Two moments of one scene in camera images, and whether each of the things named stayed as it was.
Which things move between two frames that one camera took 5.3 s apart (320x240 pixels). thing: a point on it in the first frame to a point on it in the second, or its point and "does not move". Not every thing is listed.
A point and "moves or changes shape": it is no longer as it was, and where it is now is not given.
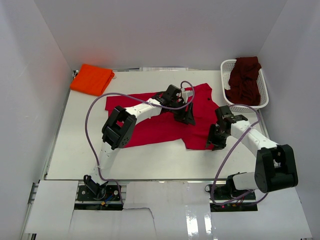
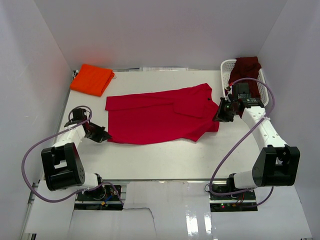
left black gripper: [183, 117] to [102, 135]
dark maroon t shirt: [244, 86] does not move
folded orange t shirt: [92, 80] does not move
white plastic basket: [226, 66] does not move
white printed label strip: [163, 69] does not move
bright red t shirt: [163, 126] moves or changes shape
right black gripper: [218, 145] to [220, 116]
